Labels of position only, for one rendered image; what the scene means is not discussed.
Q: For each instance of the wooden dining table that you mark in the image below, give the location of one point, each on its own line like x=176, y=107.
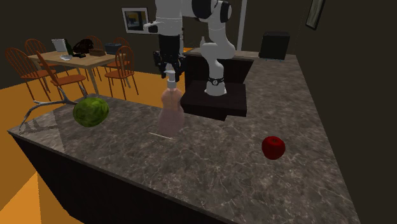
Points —
x=83, y=60

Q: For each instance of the black box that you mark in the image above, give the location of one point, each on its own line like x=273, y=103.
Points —
x=274, y=45

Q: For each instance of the white framed wall picture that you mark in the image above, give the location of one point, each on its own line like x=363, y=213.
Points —
x=135, y=20

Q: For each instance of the dark robot stand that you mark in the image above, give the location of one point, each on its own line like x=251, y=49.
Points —
x=217, y=104

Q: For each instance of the green cabbage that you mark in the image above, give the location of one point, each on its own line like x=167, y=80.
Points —
x=90, y=111

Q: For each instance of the pink soap dispenser bottle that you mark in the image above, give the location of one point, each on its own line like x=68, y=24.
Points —
x=171, y=108

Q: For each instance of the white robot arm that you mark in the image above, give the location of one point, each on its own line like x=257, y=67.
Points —
x=214, y=49

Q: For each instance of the orange wooden chair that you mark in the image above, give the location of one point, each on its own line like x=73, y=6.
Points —
x=66, y=80
x=121, y=41
x=21, y=69
x=33, y=46
x=124, y=66

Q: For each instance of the red apple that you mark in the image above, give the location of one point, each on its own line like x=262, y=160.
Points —
x=273, y=148

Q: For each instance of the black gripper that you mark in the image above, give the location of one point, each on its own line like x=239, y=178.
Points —
x=169, y=46

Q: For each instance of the dark framed wall picture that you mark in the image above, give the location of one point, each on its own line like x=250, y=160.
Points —
x=314, y=14

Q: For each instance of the grey antler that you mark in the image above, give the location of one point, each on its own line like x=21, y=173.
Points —
x=49, y=103

